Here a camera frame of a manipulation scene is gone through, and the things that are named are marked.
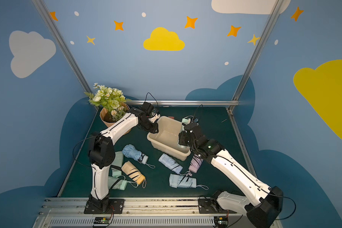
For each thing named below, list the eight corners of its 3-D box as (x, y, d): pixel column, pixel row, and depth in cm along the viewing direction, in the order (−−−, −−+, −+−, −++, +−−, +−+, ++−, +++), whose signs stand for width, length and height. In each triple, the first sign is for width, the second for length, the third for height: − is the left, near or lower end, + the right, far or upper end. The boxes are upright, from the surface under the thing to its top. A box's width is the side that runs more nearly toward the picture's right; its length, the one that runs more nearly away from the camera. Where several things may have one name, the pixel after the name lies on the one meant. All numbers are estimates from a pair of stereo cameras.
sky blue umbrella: (122, 154, 94) (120, 151, 91) (128, 145, 98) (127, 142, 95) (153, 169, 88) (152, 166, 84) (159, 159, 92) (158, 156, 89)
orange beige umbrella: (120, 170, 88) (119, 168, 86) (128, 161, 91) (127, 160, 89) (140, 185, 82) (139, 184, 80) (147, 176, 86) (147, 174, 84)
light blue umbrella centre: (158, 161, 92) (158, 159, 90) (164, 154, 95) (163, 152, 93) (178, 175, 86) (178, 173, 84) (183, 167, 89) (183, 166, 87)
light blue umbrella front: (169, 187, 82) (169, 186, 80) (169, 175, 86) (169, 174, 84) (196, 187, 82) (197, 186, 80) (195, 175, 86) (195, 174, 84)
